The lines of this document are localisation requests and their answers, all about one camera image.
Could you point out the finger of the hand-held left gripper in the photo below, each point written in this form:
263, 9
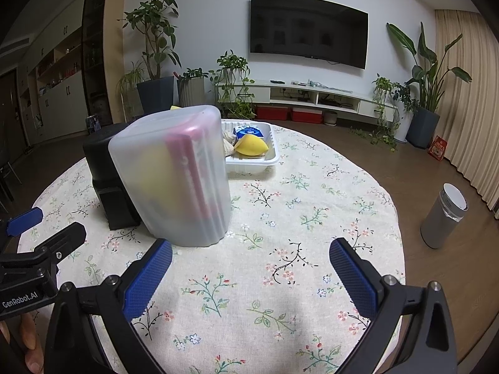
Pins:
68, 239
25, 220

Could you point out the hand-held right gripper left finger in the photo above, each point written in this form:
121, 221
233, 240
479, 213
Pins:
150, 276

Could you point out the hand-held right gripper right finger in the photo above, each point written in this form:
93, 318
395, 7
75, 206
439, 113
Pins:
353, 276

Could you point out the black box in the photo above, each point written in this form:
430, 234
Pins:
101, 156

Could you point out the white plastic tray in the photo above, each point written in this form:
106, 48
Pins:
249, 164

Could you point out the cream chenille scrubber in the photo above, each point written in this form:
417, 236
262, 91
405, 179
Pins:
230, 142

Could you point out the yellow egg-shaped makeup sponge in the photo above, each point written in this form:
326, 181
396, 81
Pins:
251, 146

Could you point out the blue tissue pack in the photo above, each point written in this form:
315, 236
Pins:
249, 129

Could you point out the person's left hand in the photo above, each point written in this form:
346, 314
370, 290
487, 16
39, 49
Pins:
27, 331

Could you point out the dark chair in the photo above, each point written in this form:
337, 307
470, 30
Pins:
7, 163

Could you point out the translucent plastic container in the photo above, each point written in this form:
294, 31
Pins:
128, 156

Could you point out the pale yellow sponge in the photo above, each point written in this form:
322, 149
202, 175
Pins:
150, 171

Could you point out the grey trash bin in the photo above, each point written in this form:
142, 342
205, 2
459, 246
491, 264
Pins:
440, 218

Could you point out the blue printed bag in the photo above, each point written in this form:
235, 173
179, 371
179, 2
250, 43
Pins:
94, 123

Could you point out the pink flat pack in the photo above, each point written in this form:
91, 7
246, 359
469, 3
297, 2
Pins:
187, 163

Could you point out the red paper bag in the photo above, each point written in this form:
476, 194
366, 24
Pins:
438, 148

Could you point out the small white pot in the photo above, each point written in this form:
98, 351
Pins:
331, 118

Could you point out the pothos in white pot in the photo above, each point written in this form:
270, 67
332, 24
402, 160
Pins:
403, 124

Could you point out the red storage box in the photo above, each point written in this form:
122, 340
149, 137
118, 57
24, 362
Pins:
307, 115
272, 113

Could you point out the large-leaf plant dark pot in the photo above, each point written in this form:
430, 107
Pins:
423, 124

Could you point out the tall tree plant dark pot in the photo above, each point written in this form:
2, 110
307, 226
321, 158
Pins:
156, 95

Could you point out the spider plant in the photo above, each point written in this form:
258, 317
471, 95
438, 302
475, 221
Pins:
130, 78

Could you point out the white television console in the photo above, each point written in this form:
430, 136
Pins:
343, 93

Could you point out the plant in ribbed pot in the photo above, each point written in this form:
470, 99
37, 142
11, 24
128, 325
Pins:
191, 91

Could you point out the beige curtain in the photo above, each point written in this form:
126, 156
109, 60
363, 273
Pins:
467, 105

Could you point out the trailing pothos plant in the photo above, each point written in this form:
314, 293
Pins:
232, 66

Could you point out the wall cabinet unit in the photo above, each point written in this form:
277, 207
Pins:
58, 93

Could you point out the wall television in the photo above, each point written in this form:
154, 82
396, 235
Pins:
308, 27

